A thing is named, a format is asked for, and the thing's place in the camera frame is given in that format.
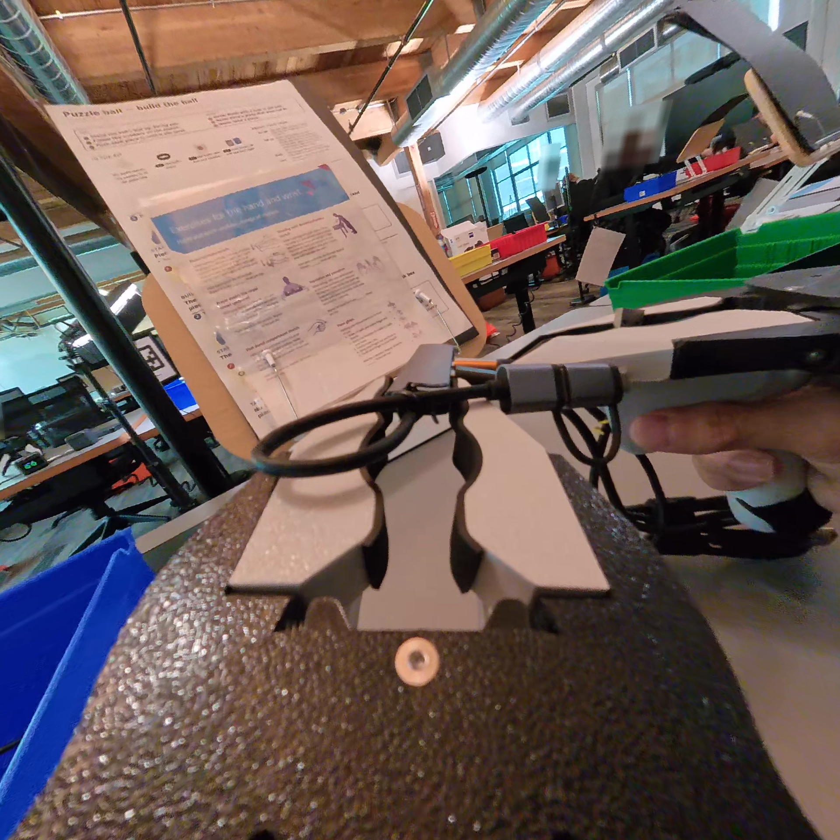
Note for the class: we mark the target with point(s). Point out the long wooden table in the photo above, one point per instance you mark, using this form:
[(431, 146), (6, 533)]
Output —
[(505, 266)]

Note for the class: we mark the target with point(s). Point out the person's right hand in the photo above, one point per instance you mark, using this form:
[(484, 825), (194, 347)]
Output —
[(722, 433)]

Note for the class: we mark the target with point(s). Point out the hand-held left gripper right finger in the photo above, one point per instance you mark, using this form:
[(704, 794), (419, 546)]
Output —
[(531, 525)]

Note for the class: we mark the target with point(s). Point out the red plastic tray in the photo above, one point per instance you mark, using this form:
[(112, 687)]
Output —
[(712, 163)]

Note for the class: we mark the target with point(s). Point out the yellow plastic basket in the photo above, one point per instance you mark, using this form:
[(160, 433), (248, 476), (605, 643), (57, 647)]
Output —
[(469, 262)]

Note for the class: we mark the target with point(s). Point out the spiral metal duct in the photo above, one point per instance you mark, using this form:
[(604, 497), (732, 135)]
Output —
[(33, 46)]

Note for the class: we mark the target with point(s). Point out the blue plastic tray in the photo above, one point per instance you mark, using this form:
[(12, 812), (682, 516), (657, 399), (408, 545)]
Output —
[(649, 188)]

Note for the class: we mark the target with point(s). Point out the small blue bin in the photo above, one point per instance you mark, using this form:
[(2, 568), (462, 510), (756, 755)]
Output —
[(178, 394)]

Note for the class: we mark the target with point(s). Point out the red plastic basket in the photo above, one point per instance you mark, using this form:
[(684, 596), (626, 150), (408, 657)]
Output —
[(518, 241)]

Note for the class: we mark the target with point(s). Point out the black white marker tag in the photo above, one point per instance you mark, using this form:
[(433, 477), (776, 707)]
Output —
[(157, 358)]

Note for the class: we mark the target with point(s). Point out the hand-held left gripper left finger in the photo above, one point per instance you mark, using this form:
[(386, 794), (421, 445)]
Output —
[(308, 531)]

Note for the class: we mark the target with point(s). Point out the green plastic bin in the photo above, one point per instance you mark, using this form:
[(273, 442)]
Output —
[(689, 269)]

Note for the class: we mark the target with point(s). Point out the black metal pole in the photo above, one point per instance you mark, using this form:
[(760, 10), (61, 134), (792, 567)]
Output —
[(98, 308)]

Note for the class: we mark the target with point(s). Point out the large metal duct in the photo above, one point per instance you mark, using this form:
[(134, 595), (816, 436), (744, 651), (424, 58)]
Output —
[(485, 46)]

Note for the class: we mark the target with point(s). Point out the long grey usb hub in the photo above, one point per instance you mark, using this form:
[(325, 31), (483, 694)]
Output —
[(430, 364)]

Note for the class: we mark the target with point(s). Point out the blue plastic bin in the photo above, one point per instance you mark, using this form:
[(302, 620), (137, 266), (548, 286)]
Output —
[(52, 656)]

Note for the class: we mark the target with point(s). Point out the orange traffic cone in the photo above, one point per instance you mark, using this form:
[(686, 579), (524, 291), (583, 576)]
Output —
[(492, 330)]

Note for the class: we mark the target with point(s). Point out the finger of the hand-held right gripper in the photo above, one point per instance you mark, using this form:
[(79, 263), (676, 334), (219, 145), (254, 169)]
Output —
[(656, 334), (709, 394)]

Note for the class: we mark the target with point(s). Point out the grey leaning board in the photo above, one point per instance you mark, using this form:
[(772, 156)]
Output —
[(600, 256)]

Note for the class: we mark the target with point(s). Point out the white cardboard box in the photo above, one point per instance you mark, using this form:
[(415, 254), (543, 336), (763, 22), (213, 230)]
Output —
[(463, 235)]

